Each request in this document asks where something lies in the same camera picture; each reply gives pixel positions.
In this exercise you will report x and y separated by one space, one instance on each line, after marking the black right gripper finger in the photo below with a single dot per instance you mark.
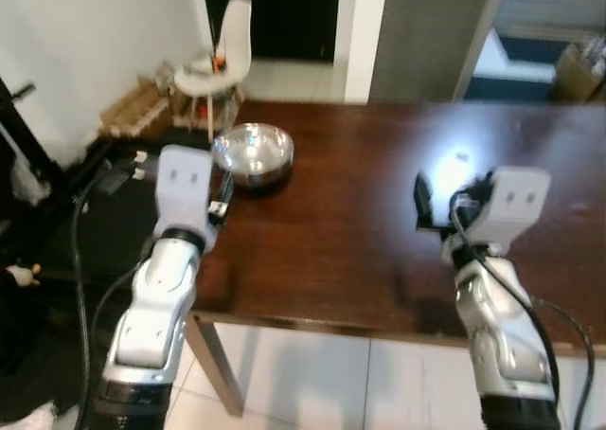
422 199

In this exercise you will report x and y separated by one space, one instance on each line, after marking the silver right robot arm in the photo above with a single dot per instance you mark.
497 326

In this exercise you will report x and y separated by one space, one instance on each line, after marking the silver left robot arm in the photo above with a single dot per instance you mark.
151 307

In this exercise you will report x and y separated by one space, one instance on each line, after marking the dark wooden table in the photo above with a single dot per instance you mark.
379 222

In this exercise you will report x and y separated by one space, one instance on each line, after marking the shiny steel bowl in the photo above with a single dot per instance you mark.
251 155

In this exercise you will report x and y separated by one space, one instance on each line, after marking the light wooden crate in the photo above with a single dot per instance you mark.
137 113

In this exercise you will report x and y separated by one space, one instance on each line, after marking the small orange object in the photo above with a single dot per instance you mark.
220 63

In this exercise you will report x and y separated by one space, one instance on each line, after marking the brown table leg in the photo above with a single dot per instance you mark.
213 364

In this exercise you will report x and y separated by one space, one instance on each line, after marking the white plastic chair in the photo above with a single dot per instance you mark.
232 32

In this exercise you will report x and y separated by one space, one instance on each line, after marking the brown cardboard box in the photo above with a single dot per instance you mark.
579 70

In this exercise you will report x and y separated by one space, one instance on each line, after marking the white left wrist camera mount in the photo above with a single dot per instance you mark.
183 184

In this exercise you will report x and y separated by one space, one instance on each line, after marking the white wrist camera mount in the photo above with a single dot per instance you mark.
183 184
516 198

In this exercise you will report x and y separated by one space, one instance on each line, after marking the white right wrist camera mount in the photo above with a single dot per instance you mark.
516 198

